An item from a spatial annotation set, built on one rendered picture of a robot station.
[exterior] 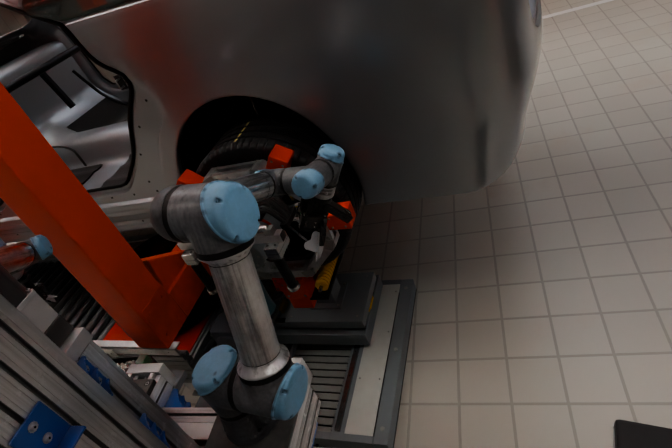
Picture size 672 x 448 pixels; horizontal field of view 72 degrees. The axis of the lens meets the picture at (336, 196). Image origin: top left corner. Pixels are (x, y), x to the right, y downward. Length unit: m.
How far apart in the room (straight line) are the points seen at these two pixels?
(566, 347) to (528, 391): 0.25
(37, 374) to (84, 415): 0.13
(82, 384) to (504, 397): 1.54
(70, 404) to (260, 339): 0.36
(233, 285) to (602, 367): 1.59
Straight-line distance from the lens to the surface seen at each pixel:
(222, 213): 0.84
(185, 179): 1.81
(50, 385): 1.02
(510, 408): 2.07
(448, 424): 2.07
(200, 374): 1.15
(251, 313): 0.96
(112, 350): 2.59
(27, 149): 1.76
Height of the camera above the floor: 1.82
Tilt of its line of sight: 33 degrees down
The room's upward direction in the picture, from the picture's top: 23 degrees counter-clockwise
